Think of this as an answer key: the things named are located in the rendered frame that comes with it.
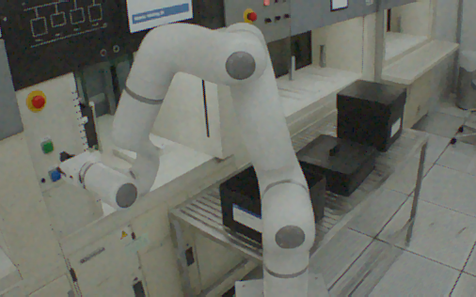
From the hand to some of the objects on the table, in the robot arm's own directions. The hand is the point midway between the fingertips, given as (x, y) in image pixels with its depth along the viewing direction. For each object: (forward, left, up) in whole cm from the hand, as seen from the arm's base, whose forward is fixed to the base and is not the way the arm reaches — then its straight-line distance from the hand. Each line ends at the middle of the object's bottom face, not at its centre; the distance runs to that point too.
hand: (65, 158), depth 116 cm
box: (+88, -121, -44) cm, 156 cm away
